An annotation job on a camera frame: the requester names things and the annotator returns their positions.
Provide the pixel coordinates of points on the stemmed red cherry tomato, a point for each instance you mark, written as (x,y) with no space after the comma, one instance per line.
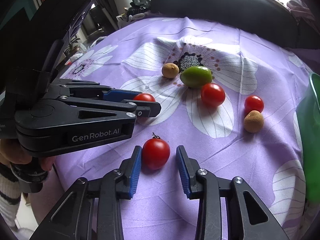
(155,155)

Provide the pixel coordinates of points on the brown longan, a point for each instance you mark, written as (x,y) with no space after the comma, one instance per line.
(253,121)
(170,70)

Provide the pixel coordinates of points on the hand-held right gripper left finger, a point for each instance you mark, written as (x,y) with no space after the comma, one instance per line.
(135,173)

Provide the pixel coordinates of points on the green plastic bowl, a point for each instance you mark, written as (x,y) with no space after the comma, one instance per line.
(311,142)

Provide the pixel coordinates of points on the green oval jujube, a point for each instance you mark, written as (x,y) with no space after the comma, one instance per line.
(196,77)

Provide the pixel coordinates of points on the potted plant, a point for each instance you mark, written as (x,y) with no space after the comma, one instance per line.
(72,45)

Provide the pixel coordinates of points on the person's left forearm striped sleeve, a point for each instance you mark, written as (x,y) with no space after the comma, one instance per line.
(7,205)

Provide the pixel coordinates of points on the dark clothes pile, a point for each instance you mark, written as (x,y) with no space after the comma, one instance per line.
(136,10)

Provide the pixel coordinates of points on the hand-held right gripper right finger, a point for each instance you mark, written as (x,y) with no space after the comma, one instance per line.
(183,173)

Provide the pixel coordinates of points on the lilac crumpled cloth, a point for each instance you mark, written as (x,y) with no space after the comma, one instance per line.
(300,10)

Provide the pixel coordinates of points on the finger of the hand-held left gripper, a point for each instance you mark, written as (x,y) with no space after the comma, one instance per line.
(120,95)
(147,110)

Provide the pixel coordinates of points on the purple floral tablecloth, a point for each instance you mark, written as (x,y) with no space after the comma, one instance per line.
(225,155)

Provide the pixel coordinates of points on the black leather chair back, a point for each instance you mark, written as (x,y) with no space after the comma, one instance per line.
(212,2)

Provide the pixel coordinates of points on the person's left hand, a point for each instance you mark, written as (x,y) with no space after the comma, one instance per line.
(10,152)

